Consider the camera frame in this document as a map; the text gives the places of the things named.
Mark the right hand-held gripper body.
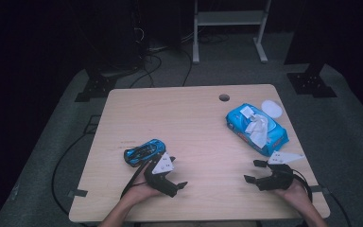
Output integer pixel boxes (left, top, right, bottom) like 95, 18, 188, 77
254, 150, 306, 192

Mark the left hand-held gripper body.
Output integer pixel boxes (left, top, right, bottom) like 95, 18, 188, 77
143, 151, 180, 199

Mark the blue toy car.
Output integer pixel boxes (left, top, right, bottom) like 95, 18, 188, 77
123, 138, 167, 168

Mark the blue wet wipes pack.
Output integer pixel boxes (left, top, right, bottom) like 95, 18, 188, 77
225, 102, 289, 158

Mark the white wet wipe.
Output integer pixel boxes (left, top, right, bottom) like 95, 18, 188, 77
244, 113, 269, 149

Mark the person's right hand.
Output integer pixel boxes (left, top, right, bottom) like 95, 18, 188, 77
272, 179, 310, 206

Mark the person's left hand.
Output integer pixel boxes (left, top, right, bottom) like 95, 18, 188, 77
122, 172, 164, 206

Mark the grey tape strip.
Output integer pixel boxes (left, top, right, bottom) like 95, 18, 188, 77
67, 188, 89, 199
308, 184, 330, 195

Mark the white sticker flap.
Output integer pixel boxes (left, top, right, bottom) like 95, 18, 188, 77
239, 105, 255, 118

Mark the black stand base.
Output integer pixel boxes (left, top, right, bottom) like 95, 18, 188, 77
285, 61, 338, 98
74, 64, 118, 103

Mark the white metal stand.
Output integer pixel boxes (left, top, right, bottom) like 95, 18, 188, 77
192, 0, 272, 65

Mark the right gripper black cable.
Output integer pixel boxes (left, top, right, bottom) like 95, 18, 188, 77
291, 169, 314, 202

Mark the black floor cable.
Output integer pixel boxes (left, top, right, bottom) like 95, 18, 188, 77
325, 190, 353, 227
129, 53, 164, 89
180, 46, 194, 88
51, 132, 91, 217

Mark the black metal frame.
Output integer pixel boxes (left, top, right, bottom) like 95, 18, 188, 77
83, 114, 102, 135

